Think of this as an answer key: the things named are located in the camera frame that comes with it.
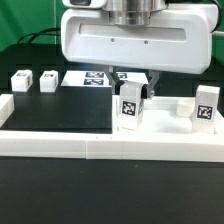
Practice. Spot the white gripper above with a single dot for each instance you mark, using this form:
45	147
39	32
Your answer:
177	39

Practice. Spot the white square tabletop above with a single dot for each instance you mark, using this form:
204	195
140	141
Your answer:
161	115

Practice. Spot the white sheet with AprilTags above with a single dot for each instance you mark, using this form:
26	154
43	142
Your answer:
99	78

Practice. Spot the white U-shaped obstacle wall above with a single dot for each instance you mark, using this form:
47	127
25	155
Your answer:
121	146

